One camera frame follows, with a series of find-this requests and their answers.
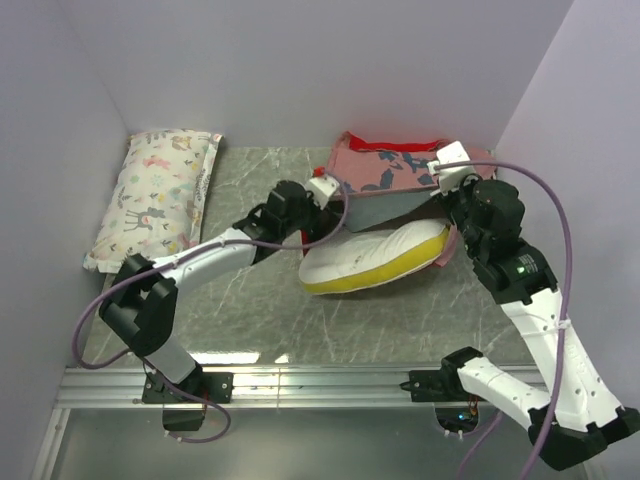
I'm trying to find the cream yellow-edged pillow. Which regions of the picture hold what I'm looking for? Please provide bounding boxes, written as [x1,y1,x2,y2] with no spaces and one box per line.
[299,219,456,295]

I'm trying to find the red cartoon pillowcase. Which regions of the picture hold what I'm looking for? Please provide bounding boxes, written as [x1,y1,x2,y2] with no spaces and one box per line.
[324,130,499,269]

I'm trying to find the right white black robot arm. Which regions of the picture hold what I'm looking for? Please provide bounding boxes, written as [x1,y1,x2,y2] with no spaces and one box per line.
[437,170,639,471]

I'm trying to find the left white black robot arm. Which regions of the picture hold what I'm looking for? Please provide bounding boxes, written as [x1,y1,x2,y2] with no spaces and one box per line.
[98,174,349,402]

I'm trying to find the floral patterned small pillow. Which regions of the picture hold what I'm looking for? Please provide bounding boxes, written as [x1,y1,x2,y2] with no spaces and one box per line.
[83,129,223,274]

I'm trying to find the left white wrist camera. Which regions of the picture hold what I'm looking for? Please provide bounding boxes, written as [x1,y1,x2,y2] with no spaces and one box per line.
[304,167,341,210]

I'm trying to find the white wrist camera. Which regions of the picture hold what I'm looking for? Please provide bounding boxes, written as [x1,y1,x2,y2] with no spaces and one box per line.
[304,167,341,210]
[428,141,475,194]

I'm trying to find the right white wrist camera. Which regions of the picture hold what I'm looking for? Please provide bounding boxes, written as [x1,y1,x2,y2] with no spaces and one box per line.
[428,141,475,194]

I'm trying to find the aluminium rail frame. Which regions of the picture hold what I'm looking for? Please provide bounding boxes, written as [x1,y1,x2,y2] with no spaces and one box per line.
[33,364,531,479]

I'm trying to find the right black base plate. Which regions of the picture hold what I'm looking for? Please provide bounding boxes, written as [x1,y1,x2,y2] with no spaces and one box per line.
[399,368,483,403]

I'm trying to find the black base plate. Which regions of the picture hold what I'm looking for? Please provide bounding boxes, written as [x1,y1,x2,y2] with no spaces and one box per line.
[399,368,483,403]
[141,371,234,404]

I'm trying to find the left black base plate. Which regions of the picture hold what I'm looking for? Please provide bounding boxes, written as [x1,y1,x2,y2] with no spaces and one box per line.
[141,371,234,404]

